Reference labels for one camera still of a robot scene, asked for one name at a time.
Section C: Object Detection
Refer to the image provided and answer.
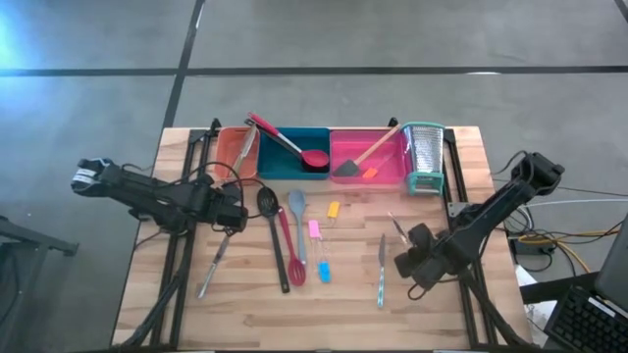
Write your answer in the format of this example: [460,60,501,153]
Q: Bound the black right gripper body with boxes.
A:
[409,224,467,290]

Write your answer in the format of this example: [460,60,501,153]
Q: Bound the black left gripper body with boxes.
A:
[191,181,244,225]

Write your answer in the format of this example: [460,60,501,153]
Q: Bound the slim steel knife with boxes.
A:
[387,211,411,247]

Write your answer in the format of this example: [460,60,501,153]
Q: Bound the black slotted spoon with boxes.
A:
[256,185,292,296]

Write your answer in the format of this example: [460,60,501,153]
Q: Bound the grey silicone spoon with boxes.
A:
[287,188,310,267]

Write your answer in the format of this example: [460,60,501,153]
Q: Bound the pink mini spatula clear handle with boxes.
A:
[306,219,326,264]

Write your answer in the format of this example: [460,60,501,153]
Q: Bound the red ladle with steel shaft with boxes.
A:
[246,111,332,171]

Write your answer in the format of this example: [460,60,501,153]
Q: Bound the red silicone slotted spoon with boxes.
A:
[277,205,308,288]

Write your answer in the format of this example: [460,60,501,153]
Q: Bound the blue mini spatula clear handle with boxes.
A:
[315,239,334,285]

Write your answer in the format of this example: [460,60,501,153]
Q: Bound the yellow mini spatula clear handle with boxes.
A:
[325,200,342,229]

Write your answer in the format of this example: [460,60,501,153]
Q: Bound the black spatula with wooden handle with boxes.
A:
[333,123,403,179]

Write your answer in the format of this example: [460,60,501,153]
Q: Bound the orange plastic bin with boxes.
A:
[213,126,261,182]

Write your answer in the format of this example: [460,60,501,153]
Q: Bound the blue plastic bin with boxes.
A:
[256,126,333,182]

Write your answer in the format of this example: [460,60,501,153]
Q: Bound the black power box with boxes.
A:
[509,233,558,258]

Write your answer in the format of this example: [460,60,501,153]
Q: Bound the teal-framed steel grater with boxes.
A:
[400,121,447,197]

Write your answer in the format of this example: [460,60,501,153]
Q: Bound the white paper sheet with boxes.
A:
[514,264,558,347]

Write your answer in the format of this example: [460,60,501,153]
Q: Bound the black desk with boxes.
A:
[519,271,602,306]

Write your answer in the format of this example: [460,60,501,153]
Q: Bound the pink plastic bin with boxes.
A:
[329,127,411,186]

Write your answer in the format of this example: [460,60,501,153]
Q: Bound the black keyboard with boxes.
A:
[543,284,628,353]

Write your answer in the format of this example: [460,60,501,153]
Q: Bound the dark laptop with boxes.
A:
[593,212,628,316]

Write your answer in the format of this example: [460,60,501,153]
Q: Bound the black metal furniture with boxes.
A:
[0,214,80,353]

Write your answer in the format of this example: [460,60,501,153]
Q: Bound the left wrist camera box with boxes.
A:
[216,205,249,232]

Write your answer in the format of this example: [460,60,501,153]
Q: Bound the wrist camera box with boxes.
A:
[216,205,249,232]
[393,251,420,279]

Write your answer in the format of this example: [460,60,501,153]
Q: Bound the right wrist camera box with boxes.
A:
[393,251,420,279]

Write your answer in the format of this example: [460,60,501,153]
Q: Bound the black aluminium rail frame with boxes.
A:
[111,117,223,351]
[387,116,537,351]

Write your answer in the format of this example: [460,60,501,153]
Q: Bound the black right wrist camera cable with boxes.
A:
[405,277,445,302]

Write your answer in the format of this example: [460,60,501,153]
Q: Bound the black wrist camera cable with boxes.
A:
[195,160,269,222]
[405,277,445,302]

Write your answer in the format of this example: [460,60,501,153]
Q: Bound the black left wrist camera cable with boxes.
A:
[195,160,269,222]

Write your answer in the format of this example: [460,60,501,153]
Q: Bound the yellow cable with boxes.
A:
[516,228,615,277]

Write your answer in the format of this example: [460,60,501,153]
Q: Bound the white cable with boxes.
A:
[518,197,628,212]

